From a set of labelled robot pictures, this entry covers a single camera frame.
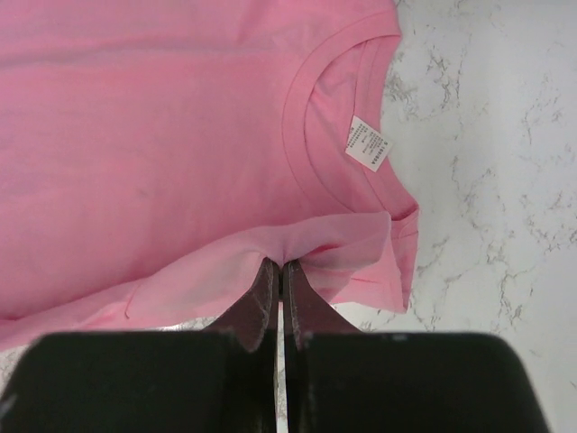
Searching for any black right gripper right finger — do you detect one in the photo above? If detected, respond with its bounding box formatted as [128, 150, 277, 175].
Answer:
[281, 261, 360, 347]

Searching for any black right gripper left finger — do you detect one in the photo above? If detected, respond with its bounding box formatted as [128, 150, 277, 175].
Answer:
[205, 258, 278, 352]

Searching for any pink t shirt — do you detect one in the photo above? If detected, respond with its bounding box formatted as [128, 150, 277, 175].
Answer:
[1, 1, 418, 349]

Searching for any white care label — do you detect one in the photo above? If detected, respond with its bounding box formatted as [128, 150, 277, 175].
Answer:
[345, 115, 392, 172]

